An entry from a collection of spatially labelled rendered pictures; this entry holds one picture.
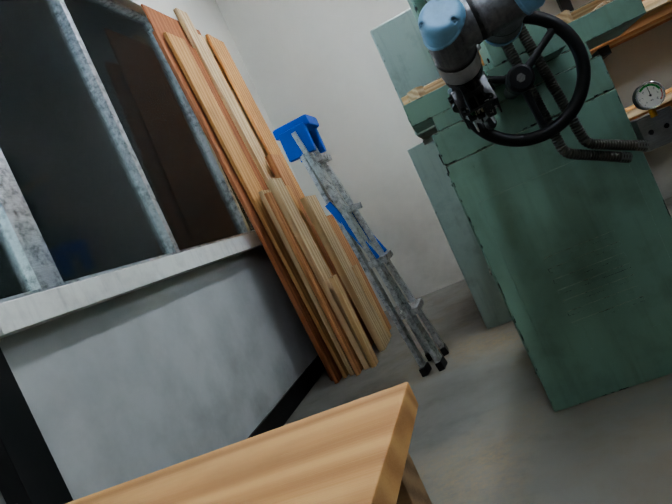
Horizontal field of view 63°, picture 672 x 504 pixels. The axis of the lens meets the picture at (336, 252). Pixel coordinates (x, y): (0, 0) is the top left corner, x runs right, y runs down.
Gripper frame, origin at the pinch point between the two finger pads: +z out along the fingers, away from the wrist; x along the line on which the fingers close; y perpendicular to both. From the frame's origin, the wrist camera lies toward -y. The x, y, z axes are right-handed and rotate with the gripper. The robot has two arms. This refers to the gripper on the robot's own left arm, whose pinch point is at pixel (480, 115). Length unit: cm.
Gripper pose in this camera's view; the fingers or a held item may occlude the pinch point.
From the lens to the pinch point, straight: 124.9
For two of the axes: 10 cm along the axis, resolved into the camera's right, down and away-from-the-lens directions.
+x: 8.5, -4.3, -2.9
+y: 2.8, 8.5, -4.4
